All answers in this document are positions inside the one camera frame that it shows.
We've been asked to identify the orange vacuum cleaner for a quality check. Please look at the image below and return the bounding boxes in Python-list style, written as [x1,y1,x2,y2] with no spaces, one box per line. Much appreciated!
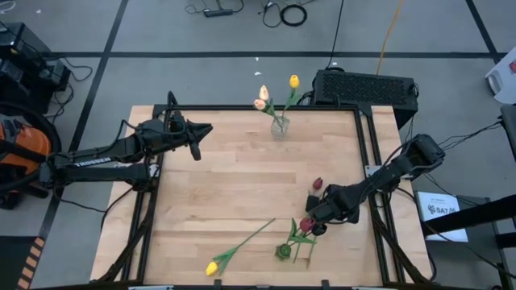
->
[0,114,53,174]

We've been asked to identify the green glass vase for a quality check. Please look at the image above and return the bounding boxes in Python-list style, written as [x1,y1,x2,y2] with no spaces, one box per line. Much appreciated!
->
[275,242,292,262]

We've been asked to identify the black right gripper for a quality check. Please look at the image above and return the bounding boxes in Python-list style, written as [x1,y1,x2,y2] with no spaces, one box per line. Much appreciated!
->
[305,184,362,225]

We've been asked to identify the yellow artificial tulip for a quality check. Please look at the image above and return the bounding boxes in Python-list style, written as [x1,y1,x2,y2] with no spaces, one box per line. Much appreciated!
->
[204,217,277,278]
[280,74,302,124]

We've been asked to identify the coiled black cable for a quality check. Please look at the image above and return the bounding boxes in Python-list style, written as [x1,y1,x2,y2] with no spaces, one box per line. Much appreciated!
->
[280,3,309,27]

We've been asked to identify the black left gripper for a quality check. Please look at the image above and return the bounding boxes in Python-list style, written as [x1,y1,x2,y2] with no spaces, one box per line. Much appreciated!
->
[160,110,214,162]

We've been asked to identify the black metal table frame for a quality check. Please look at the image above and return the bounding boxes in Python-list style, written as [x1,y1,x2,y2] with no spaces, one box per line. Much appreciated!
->
[96,90,439,290]

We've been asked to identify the red artificial tulip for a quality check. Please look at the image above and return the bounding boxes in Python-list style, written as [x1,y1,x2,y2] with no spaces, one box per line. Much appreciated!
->
[285,217,318,249]
[295,177,324,263]

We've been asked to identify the white plastic object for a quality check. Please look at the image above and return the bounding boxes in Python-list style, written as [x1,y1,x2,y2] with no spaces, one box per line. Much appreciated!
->
[485,48,516,106]

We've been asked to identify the black perforated computer case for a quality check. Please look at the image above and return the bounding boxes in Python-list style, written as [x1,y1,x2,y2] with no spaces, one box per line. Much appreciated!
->
[312,68,420,130]

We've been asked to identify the yellow floor cable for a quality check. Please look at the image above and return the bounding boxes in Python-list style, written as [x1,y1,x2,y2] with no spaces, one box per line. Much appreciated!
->
[377,0,406,77]

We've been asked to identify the peach artificial tulip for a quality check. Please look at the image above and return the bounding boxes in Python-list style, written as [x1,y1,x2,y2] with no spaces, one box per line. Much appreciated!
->
[253,98,283,126]
[258,84,283,126]

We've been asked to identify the orange black vacuum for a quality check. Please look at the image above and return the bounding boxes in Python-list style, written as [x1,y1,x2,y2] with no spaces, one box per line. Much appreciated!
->
[0,100,64,193]

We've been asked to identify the clear glass vase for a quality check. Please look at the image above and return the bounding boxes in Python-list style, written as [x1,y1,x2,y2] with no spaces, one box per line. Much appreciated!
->
[270,114,290,141]

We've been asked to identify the black power strip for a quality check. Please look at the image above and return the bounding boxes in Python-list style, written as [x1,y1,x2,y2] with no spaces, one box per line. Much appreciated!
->
[203,7,235,18]

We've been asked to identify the black equipment stack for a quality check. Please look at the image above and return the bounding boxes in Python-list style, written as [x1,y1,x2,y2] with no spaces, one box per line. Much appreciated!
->
[0,22,73,114]

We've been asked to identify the black floor cable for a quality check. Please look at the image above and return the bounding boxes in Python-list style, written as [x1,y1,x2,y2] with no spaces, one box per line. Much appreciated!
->
[326,0,347,69]

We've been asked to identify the black metal cart frame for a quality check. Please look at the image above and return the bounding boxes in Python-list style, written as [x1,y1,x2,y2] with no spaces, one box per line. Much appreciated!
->
[418,195,516,290]

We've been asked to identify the white printed box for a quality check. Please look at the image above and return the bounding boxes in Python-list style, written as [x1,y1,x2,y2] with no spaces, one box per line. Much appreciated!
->
[414,191,470,243]

